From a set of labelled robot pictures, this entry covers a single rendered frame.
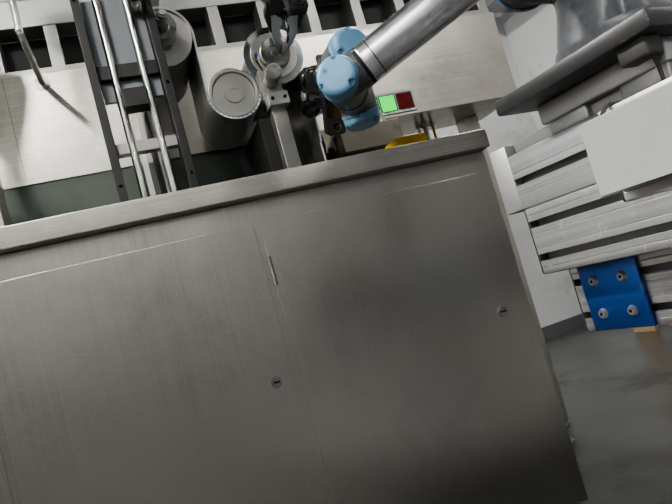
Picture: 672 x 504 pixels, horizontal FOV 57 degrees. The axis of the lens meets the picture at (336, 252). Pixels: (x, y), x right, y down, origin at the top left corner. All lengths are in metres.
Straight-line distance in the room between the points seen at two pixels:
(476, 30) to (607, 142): 1.68
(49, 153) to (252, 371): 0.94
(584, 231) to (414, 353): 0.54
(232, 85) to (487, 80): 0.97
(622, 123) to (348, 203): 0.73
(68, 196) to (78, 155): 0.12
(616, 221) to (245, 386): 0.69
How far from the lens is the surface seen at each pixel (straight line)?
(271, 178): 1.17
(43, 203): 1.80
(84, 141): 1.83
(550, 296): 4.53
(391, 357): 1.22
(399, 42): 1.13
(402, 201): 1.26
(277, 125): 1.47
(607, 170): 0.60
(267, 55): 1.56
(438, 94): 2.09
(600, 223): 0.78
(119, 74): 1.41
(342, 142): 1.51
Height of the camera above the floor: 0.64
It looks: 4 degrees up
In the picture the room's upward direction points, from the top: 16 degrees counter-clockwise
